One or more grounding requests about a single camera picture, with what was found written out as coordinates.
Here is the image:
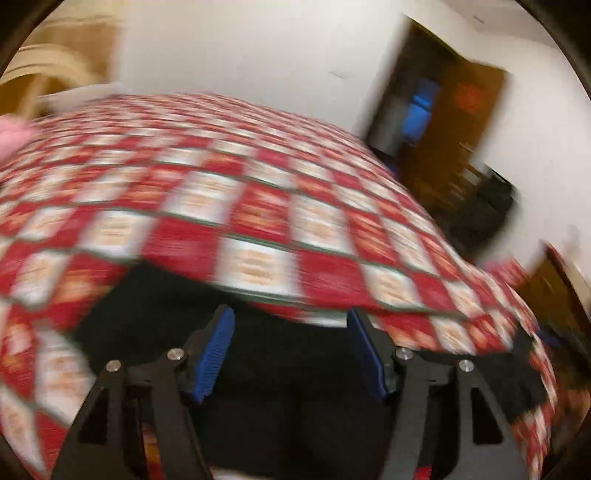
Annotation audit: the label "red checkered printed blanket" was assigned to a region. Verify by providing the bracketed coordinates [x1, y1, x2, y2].
[0, 92, 560, 480]

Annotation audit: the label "wooden dresser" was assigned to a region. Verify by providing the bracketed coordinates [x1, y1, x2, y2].
[525, 244, 591, 337]

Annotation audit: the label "beige patterned curtain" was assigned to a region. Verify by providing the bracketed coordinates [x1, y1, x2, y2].
[0, 0, 122, 118]

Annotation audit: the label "wooden door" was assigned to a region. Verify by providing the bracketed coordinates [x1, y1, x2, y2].
[401, 59, 509, 214]

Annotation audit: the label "pink cloth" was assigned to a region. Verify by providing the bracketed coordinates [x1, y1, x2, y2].
[0, 115, 38, 158]

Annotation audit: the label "black bag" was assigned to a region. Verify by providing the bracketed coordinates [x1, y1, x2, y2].
[455, 168, 517, 243]

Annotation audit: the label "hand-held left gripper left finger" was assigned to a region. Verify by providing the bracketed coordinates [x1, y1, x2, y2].
[50, 305, 237, 480]

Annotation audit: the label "blue object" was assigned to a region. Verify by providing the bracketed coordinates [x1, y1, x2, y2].
[401, 78, 440, 145]

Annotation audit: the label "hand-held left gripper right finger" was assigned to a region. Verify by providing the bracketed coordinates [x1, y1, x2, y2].
[346, 307, 529, 480]

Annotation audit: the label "black pants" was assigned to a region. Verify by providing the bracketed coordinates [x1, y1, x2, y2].
[71, 262, 546, 480]

